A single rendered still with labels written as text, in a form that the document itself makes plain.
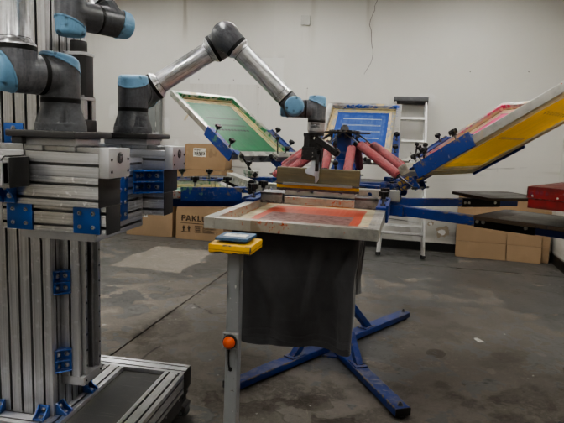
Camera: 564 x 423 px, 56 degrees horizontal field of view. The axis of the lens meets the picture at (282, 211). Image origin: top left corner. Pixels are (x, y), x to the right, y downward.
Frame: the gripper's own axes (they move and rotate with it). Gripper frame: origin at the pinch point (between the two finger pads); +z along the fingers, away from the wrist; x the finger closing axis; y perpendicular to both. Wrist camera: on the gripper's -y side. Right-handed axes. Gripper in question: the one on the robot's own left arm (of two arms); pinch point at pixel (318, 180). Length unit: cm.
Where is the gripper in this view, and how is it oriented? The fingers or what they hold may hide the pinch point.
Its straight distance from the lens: 230.7
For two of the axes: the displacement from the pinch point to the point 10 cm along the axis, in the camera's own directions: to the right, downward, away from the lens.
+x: -2.3, 1.2, -9.7
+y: -9.7, -0.7, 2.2
